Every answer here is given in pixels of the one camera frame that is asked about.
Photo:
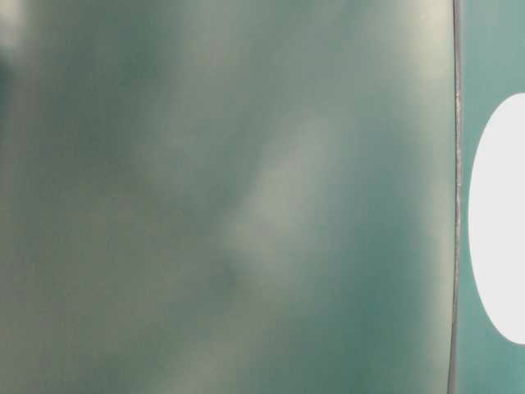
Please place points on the white round bowl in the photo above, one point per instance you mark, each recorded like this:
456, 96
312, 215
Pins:
496, 218

